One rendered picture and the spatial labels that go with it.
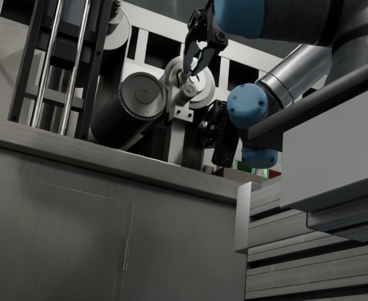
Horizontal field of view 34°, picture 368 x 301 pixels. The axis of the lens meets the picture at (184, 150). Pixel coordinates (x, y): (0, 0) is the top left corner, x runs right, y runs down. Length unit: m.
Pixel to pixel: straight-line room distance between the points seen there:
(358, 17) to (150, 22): 1.33
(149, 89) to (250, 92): 0.45
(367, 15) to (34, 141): 0.58
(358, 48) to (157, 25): 1.35
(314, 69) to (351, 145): 0.70
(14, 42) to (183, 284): 0.98
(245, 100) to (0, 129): 0.43
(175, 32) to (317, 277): 1.48
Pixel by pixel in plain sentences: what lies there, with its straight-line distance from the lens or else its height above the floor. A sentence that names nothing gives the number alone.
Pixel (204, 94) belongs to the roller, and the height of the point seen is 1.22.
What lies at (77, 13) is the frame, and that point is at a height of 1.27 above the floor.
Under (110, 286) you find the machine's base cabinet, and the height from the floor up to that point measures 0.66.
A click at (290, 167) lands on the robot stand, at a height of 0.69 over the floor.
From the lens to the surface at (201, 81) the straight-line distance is 1.54.
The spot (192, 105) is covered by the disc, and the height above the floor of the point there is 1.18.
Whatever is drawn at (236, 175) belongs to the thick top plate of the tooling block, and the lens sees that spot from 1.48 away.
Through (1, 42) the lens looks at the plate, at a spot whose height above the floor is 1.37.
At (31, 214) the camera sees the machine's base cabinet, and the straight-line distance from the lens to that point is 1.03.
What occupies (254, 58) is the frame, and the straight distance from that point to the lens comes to 2.13.
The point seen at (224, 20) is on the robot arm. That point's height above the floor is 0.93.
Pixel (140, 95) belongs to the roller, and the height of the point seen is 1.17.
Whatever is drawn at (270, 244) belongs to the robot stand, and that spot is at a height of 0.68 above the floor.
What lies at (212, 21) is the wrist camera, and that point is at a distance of 1.42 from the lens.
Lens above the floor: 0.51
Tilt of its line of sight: 22 degrees up
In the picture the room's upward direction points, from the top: 6 degrees clockwise
